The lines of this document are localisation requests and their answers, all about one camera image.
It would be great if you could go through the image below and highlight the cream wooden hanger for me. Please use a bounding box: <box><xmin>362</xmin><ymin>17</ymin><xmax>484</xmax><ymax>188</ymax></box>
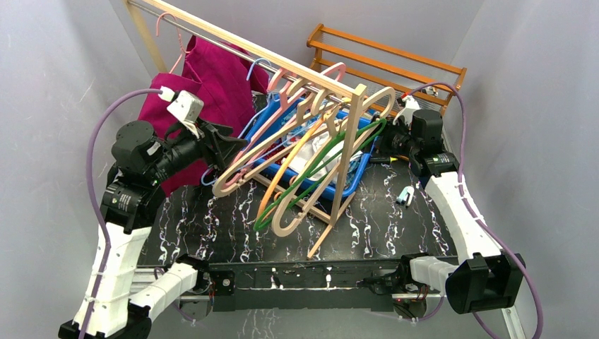
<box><xmin>264</xmin><ymin>87</ymin><xmax>396</xmax><ymax>237</ymax></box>
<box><xmin>212</xmin><ymin>76</ymin><xmax>343</xmax><ymax>197</ymax></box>

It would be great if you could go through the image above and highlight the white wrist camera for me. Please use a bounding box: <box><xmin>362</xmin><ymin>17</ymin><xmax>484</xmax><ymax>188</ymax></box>
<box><xmin>158</xmin><ymin>86</ymin><xmax>204</xmax><ymax>139</ymax></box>
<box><xmin>393</xmin><ymin>93</ymin><xmax>420</xmax><ymax>126</ymax></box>

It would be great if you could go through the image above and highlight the magenta garment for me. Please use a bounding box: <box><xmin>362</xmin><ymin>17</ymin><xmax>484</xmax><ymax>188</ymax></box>
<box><xmin>138</xmin><ymin>36</ymin><xmax>269</xmax><ymax>197</ymax></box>

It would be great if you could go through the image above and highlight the black yellow marker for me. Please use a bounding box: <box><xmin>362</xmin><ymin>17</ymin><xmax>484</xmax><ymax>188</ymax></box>
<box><xmin>369</xmin><ymin>157</ymin><xmax>399</xmax><ymax>164</ymax></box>

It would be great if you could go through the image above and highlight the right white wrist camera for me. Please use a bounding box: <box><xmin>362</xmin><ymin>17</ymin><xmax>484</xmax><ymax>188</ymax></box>
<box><xmin>393</xmin><ymin>93</ymin><xmax>420</xmax><ymax>126</ymax></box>

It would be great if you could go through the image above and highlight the thin pink wire hanger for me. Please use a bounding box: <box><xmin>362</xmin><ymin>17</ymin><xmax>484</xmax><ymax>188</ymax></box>
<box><xmin>155</xmin><ymin>12</ymin><xmax>188</xmax><ymax>73</ymax></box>

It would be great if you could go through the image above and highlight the orange wooden shoe rack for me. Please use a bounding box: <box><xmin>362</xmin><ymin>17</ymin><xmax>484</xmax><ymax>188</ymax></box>
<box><xmin>307</xmin><ymin>24</ymin><xmax>467</xmax><ymax>114</ymax></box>

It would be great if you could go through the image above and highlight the black base frame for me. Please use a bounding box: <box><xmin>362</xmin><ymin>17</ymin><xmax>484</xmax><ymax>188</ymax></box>
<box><xmin>131</xmin><ymin>254</ymin><xmax>450</xmax><ymax>323</ymax></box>

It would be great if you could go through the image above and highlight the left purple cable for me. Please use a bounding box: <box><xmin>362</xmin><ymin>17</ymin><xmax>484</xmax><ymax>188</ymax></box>
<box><xmin>77</xmin><ymin>88</ymin><xmax>165</xmax><ymax>339</ymax></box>

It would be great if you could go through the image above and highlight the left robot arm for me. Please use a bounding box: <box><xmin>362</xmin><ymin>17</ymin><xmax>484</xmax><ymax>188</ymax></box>
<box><xmin>58</xmin><ymin>119</ymin><xmax>247</xmax><ymax>338</ymax></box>

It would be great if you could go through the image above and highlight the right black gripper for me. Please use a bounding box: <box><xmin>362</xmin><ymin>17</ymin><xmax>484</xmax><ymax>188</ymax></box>
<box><xmin>350</xmin><ymin>114</ymin><xmax>419</xmax><ymax>159</ymax></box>

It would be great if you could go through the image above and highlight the blue plastic bin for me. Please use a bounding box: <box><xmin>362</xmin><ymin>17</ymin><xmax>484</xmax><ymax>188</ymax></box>
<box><xmin>252</xmin><ymin>104</ymin><xmax>372</xmax><ymax>198</ymax></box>

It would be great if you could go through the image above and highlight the green velvet hanger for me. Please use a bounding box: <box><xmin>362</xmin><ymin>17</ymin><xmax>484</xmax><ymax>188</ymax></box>
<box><xmin>253</xmin><ymin>117</ymin><xmax>389</xmax><ymax>232</ymax></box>

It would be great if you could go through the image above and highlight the white plastic clip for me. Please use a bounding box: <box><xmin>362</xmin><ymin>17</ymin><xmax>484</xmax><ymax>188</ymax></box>
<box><xmin>396</xmin><ymin>186</ymin><xmax>415</xmax><ymax>208</ymax></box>

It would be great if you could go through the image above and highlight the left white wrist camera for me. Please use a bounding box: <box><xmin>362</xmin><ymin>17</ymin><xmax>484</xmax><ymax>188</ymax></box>
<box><xmin>158</xmin><ymin>86</ymin><xmax>204</xmax><ymax>139</ymax></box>

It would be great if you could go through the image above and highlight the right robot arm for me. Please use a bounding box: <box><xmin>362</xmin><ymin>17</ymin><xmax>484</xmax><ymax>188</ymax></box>
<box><xmin>381</xmin><ymin>108</ymin><xmax>523</xmax><ymax>314</ymax></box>

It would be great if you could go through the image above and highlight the blue floral garment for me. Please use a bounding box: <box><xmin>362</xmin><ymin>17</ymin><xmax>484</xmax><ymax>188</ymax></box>
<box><xmin>281</xmin><ymin>117</ymin><xmax>364</xmax><ymax>181</ymax></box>

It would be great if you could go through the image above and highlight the wooden clothes rack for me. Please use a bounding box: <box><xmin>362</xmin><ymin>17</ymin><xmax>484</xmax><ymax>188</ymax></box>
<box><xmin>126</xmin><ymin>1</ymin><xmax>368</xmax><ymax>258</ymax></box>

